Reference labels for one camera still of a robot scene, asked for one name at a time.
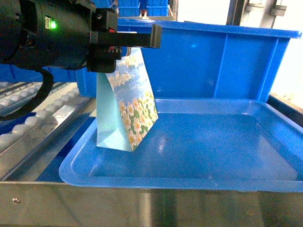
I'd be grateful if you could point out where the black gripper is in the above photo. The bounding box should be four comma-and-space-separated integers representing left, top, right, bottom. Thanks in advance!
86, 8, 162, 72

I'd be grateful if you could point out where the flower gift bag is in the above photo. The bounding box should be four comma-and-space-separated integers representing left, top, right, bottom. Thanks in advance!
96, 48, 158, 152

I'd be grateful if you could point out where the large blue crate behind tray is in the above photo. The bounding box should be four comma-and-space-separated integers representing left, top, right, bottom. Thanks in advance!
75, 17, 303, 103

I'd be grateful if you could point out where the blue plastic tray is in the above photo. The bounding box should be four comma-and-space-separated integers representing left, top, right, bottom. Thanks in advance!
59, 99, 303, 192

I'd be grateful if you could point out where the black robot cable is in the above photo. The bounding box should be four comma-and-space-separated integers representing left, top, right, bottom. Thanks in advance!
0, 67, 54, 122

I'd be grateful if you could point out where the roller conveyor rail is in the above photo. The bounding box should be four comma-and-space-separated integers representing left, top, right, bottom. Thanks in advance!
0, 83, 96, 181

